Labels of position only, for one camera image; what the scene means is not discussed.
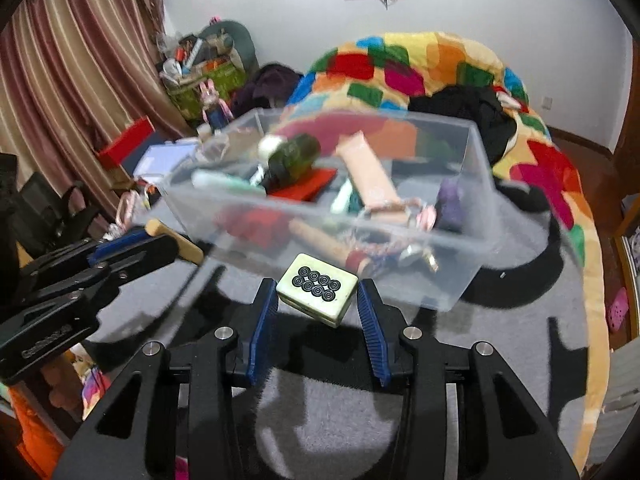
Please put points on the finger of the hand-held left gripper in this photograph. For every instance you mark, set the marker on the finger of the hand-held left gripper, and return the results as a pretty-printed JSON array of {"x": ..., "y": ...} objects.
[
  {"x": 100, "y": 252},
  {"x": 140, "y": 260}
]

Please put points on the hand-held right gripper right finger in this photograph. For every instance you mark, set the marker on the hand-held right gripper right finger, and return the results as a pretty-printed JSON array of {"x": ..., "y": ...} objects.
[{"x": 375, "y": 335}]

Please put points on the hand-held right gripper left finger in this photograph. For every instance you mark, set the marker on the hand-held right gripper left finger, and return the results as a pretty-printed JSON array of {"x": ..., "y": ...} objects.
[{"x": 262, "y": 330}]

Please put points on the wooden stick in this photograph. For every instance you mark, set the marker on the wooden stick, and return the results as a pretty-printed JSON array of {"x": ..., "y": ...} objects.
[{"x": 185, "y": 250}]

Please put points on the mahjong tile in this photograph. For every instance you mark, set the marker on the mahjong tile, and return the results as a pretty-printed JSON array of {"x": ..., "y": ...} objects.
[{"x": 320, "y": 295}]

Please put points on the wooden roller with red tip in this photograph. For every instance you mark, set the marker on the wooden roller with red tip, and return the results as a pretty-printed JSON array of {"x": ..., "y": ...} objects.
[{"x": 325, "y": 242}]

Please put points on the clear plastic storage bin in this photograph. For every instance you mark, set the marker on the clear plastic storage bin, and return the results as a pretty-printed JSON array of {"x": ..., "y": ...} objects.
[{"x": 450, "y": 260}]

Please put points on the pale green tube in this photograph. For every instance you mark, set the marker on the pale green tube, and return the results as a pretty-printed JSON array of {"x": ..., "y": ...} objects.
[{"x": 225, "y": 182}]

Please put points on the white teal tube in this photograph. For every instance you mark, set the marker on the white teal tube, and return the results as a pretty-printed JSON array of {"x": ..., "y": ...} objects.
[{"x": 344, "y": 197}]

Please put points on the purple spray bottle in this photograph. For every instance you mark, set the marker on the purple spray bottle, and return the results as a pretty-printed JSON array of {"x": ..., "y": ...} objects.
[{"x": 447, "y": 205}]

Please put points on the red foil packet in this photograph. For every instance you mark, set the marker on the red foil packet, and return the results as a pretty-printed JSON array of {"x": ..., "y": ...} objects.
[{"x": 310, "y": 185}]

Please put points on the beige rectangular block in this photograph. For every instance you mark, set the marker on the beige rectangular block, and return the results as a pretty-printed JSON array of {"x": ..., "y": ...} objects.
[{"x": 365, "y": 170}]

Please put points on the dark green bottle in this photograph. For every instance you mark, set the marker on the dark green bottle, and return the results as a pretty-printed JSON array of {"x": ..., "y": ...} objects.
[{"x": 295, "y": 157}]

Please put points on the tan plush toy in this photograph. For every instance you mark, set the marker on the tan plush toy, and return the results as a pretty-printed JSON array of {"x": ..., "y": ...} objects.
[{"x": 62, "y": 380}]

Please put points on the pink plastic bag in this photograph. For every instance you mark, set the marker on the pink plastic bag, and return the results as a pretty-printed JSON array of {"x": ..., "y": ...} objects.
[{"x": 131, "y": 207}]

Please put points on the black office chair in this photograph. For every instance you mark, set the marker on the black office chair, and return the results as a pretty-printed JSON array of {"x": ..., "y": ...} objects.
[{"x": 50, "y": 210}]

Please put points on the blue folder with papers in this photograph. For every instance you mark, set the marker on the blue folder with papers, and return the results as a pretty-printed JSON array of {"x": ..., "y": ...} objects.
[{"x": 160, "y": 160}]

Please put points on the red box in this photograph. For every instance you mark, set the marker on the red box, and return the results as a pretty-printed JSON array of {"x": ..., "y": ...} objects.
[{"x": 127, "y": 142}]

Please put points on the white cup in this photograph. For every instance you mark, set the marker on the white cup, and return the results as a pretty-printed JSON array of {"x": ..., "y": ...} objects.
[{"x": 205, "y": 131}]

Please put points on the rabbit toy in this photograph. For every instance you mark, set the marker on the rabbit toy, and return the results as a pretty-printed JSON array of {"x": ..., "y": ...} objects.
[{"x": 215, "y": 110}]

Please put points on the striped pink curtain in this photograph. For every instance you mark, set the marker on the striped pink curtain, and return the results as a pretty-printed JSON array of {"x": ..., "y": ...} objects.
[{"x": 75, "y": 60}]

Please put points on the green bag of clutter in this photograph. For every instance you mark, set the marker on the green bag of clutter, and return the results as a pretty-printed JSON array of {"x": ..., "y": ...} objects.
[{"x": 225, "y": 80}]

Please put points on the dark purple clothing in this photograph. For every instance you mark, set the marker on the dark purple clothing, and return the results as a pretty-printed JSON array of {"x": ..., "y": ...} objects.
[{"x": 270, "y": 85}]

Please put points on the grey green cushion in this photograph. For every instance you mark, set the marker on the grey green cushion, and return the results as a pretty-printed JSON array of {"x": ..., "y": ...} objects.
[{"x": 245, "y": 45}]

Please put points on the colourful patchwork blanket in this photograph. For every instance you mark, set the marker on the colourful patchwork blanket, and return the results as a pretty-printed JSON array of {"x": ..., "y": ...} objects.
[{"x": 550, "y": 170}]

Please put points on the pink clog shoe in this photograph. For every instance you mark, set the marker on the pink clog shoe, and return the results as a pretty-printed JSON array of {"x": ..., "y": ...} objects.
[{"x": 618, "y": 310}]

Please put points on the black clothing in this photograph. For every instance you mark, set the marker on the black clothing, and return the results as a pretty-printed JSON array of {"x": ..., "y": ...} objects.
[{"x": 465, "y": 105}]

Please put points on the wooden shelf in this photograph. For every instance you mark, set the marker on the wooden shelf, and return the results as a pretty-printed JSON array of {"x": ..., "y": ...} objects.
[{"x": 627, "y": 270}]

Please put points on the wall socket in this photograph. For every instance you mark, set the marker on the wall socket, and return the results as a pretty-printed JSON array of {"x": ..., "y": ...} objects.
[{"x": 547, "y": 103}]

